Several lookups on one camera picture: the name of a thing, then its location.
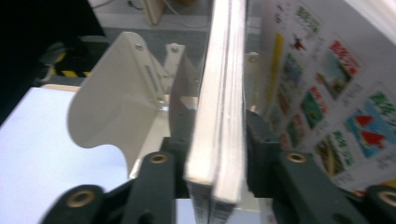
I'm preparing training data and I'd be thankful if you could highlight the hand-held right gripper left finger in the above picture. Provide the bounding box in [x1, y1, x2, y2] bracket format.
[161, 136, 196, 199]

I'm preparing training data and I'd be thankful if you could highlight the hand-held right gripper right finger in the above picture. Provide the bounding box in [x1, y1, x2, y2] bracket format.
[246, 110, 282, 201]

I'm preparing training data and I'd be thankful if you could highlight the purple cover book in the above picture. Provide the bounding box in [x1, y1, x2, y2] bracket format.
[183, 0, 249, 224]

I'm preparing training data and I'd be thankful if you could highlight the beige expandable book rack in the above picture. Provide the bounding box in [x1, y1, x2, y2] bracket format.
[66, 31, 262, 182]

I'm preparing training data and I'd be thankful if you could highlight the white book with picture grid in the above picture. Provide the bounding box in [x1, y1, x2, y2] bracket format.
[246, 0, 396, 198]

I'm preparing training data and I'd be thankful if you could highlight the beige wooden desk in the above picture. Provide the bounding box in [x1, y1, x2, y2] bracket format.
[141, 0, 166, 26]

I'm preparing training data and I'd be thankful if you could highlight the black stand base striped tape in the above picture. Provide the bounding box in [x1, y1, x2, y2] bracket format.
[36, 35, 110, 86]

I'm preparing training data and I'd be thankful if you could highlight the black curtain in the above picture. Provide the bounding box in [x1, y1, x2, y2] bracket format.
[0, 0, 106, 126]

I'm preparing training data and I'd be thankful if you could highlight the white floor cable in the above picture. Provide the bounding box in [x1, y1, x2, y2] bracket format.
[162, 0, 213, 29]

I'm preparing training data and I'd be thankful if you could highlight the thin black floor cable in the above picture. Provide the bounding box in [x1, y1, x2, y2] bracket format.
[125, 0, 144, 10]

